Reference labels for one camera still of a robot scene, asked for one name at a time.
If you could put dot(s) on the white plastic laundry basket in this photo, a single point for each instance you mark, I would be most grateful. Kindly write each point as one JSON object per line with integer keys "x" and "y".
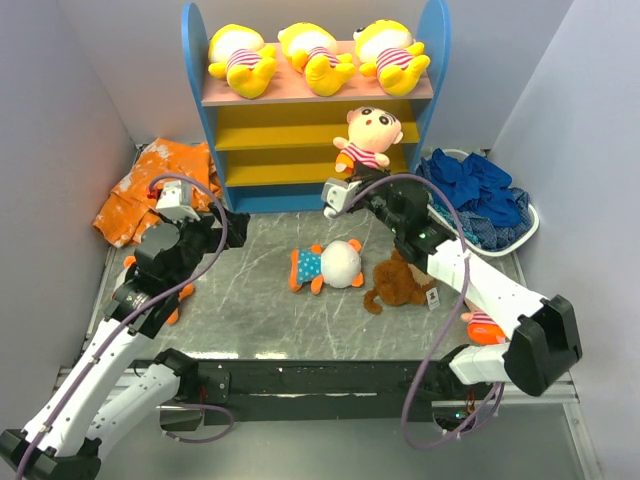
{"x": 520, "y": 235}

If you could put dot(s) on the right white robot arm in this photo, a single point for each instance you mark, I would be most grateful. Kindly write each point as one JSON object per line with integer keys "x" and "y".
{"x": 542, "y": 338}

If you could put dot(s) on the aluminium frame rail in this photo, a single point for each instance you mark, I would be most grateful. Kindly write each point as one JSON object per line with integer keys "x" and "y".
{"x": 530, "y": 438}

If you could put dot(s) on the plush purple dotted dress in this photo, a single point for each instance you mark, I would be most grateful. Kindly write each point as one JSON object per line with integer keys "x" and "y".
{"x": 187, "y": 291}

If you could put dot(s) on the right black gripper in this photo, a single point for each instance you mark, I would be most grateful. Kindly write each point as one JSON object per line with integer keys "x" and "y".
{"x": 363, "y": 172}

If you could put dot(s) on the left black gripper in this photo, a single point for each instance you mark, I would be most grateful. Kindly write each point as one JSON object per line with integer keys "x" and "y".
{"x": 204, "y": 224}

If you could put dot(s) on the blue pink yellow toy shelf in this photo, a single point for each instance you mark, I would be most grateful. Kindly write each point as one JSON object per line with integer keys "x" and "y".
{"x": 274, "y": 153}

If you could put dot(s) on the yellow frog plush front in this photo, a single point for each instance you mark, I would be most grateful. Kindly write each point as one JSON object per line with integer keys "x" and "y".
{"x": 387, "y": 50}

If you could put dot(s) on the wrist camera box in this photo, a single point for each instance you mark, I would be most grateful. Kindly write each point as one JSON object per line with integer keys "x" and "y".
{"x": 173, "y": 201}
{"x": 337, "y": 194}

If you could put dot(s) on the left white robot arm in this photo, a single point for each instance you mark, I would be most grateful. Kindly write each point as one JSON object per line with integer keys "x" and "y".
{"x": 72, "y": 433}

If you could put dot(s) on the white plush blue dotted dress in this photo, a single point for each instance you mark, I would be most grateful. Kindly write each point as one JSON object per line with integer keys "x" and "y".
{"x": 337, "y": 265}

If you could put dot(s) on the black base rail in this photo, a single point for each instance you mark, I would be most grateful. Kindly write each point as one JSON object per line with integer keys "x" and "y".
{"x": 293, "y": 390}

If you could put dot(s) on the boy doll striped shirt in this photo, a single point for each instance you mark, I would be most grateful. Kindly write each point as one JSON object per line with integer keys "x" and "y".
{"x": 371, "y": 132}

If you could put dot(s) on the blue clothes pile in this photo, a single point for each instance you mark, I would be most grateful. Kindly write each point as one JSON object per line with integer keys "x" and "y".
{"x": 475, "y": 185}

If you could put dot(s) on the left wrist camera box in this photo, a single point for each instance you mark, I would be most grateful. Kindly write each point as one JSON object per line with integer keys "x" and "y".
{"x": 173, "y": 201}

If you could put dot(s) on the brown monkey plush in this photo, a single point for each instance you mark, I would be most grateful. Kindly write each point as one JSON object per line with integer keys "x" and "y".
{"x": 396, "y": 283}

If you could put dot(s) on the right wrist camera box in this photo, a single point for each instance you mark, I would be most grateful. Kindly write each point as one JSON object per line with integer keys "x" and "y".
{"x": 337, "y": 194}

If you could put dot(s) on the yellow frog plush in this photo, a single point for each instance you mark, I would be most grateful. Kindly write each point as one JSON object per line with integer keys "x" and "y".
{"x": 313, "y": 52}
{"x": 240, "y": 56}
{"x": 387, "y": 50}

